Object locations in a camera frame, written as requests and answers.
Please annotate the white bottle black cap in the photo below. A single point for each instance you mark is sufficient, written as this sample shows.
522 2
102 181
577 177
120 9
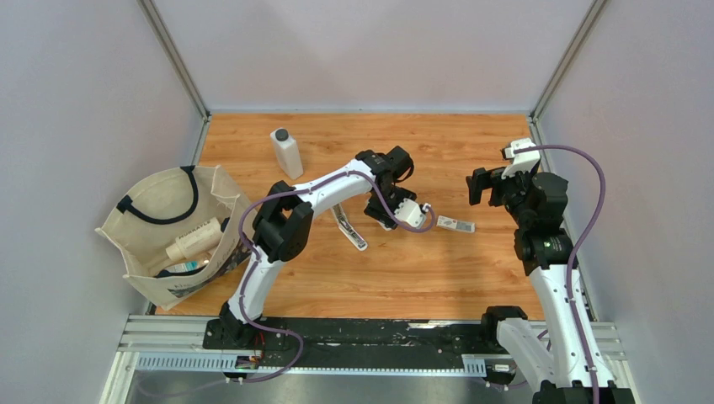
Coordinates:
287 153

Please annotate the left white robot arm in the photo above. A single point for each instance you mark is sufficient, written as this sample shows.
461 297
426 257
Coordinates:
284 220

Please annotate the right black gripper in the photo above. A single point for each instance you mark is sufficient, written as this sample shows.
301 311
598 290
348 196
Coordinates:
482 179

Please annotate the cream tube in bag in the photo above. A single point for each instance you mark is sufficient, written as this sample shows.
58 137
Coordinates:
199 240

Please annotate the beige canvas tote bag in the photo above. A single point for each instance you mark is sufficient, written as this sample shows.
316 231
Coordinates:
167 205

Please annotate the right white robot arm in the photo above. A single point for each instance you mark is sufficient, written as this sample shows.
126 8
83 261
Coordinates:
570 368

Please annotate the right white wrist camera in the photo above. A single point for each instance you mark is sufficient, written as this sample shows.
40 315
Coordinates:
523 157

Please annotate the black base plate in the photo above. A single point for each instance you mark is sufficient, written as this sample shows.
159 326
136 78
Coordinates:
372 346

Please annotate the grey staple box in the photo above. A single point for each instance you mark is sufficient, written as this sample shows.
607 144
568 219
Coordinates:
452 224

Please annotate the aluminium frame rail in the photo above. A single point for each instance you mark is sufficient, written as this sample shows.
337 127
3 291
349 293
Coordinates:
165 39

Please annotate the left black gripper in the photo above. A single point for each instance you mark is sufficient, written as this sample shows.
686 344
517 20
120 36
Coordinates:
377 213

